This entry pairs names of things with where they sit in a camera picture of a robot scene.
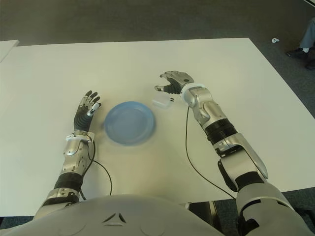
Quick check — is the grey trouser leg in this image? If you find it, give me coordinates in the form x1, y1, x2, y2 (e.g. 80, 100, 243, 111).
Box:
299, 17, 315, 50

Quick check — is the white charger block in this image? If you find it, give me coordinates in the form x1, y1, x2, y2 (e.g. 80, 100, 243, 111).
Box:
152, 96, 175, 110

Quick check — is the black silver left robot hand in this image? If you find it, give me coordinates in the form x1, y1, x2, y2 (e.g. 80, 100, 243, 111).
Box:
73, 90, 102, 132

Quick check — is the black shoe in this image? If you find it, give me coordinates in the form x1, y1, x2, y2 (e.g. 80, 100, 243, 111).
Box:
285, 48, 310, 59

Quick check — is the grey robot torso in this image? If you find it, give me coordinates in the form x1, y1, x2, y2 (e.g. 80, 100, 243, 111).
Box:
0, 194, 222, 236

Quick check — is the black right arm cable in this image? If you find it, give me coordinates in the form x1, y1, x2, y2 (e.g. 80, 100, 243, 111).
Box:
185, 105, 237, 200

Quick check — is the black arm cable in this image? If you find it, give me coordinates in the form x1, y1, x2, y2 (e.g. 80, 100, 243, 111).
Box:
80, 137, 113, 200
185, 105, 237, 200

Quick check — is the blue round plate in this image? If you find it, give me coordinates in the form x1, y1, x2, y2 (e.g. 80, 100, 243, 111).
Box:
103, 100, 157, 146

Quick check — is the black table base frame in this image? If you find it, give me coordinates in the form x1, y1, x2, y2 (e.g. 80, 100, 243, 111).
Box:
183, 200, 238, 236

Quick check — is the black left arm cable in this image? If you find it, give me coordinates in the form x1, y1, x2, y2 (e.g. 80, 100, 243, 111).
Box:
80, 137, 113, 200

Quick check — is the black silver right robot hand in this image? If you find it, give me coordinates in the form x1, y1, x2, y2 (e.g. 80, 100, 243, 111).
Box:
154, 70, 195, 95

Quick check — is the white side table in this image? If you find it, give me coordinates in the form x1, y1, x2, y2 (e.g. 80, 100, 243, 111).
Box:
0, 39, 20, 63

